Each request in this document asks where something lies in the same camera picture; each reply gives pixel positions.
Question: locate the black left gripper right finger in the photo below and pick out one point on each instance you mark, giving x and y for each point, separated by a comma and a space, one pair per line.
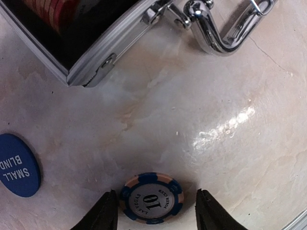
210, 214

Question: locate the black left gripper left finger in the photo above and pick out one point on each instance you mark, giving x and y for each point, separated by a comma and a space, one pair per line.
102, 216

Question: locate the blue round button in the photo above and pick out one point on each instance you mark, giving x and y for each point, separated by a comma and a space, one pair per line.
19, 170

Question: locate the aluminium poker chip case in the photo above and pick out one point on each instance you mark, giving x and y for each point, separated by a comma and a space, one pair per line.
103, 30

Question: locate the red poker chip stack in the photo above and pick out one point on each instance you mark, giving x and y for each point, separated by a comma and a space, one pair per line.
58, 14

